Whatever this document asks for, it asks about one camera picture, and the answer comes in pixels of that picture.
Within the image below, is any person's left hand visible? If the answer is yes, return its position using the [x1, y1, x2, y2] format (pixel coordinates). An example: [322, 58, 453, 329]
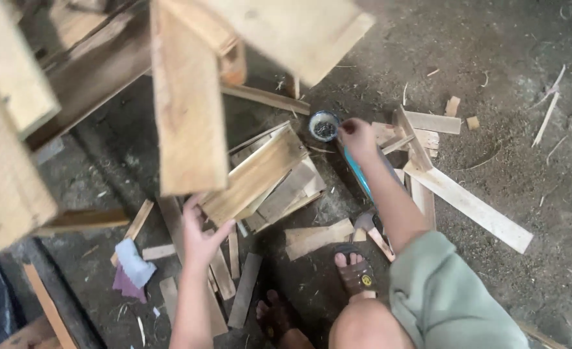
[181, 194, 236, 270]

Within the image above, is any teal-handled hand saw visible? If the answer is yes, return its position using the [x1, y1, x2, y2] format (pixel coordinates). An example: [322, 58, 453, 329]
[337, 142, 403, 204]

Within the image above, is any person's right leg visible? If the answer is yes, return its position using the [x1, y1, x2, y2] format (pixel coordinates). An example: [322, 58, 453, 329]
[328, 251, 416, 349]

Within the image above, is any heap of crossed wood slats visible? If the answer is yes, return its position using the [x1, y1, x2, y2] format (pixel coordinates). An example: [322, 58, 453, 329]
[371, 104, 462, 171]

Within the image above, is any short pale wood plank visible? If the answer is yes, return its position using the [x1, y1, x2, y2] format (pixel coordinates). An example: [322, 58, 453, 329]
[284, 217, 367, 262]

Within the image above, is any orange wood strip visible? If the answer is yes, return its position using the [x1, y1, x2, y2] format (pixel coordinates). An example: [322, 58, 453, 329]
[22, 264, 78, 349]

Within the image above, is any person's right hand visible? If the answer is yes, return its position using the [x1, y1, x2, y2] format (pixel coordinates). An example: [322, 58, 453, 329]
[338, 118, 382, 167]

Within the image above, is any large wooden furniture frame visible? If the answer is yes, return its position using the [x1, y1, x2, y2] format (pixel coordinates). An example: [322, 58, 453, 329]
[0, 0, 377, 259]

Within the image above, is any person's dark left sandal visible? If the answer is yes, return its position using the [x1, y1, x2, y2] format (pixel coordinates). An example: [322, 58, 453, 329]
[256, 290, 298, 346]

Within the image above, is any brown wooden board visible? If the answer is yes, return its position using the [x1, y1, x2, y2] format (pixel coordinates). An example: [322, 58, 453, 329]
[200, 127, 309, 227]

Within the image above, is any person's left leg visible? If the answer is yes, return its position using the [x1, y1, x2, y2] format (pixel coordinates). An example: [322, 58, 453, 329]
[256, 290, 317, 349]

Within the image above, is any long pale wooden plank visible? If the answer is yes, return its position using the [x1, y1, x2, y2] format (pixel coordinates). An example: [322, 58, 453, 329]
[403, 159, 534, 255]

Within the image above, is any thin wood strip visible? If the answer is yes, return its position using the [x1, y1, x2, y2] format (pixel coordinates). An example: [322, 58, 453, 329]
[531, 91, 561, 148]

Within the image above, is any grey wood slat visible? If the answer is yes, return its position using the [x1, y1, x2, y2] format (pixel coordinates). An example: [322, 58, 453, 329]
[227, 252, 264, 330]

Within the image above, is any person's green sleeve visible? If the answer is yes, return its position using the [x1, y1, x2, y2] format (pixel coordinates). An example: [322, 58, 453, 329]
[388, 231, 530, 349]

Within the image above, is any purple cloth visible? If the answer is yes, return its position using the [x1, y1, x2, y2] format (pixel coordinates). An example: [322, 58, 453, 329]
[112, 264, 149, 304]

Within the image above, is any person's leg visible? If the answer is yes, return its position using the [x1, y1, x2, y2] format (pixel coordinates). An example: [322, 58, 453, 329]
[328, 251, 416, 349]
[256, 290, 317, 349]

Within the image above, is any pile of wood offcuts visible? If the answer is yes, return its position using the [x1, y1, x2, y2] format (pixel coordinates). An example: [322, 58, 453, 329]
[228, 120, 328, 234]

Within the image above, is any narrow tan wood slat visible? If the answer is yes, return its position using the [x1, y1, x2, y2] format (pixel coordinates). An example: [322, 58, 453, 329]
[110, 199, 155, 268]

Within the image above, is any hammer with wooden handle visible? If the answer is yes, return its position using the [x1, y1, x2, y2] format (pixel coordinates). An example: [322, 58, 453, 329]
[351, 209, 396, 263]

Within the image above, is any person's brown right sandal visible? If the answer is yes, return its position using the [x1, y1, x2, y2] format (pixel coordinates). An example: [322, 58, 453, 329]
[334, 244, 378, 299]

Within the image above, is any light blue cloth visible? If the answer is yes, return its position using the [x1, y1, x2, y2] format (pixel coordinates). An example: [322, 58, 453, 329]
[115, 238, 157, 290]

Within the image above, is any blue-rimmed white bowl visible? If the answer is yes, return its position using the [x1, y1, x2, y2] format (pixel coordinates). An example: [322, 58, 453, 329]
[308, 111, 340, 143]

